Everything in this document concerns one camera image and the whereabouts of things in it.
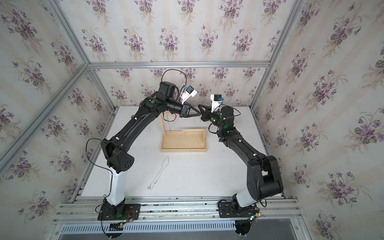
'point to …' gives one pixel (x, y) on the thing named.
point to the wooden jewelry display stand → (181, 141)
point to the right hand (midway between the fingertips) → (201, 106)
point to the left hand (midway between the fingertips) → (200, 114)
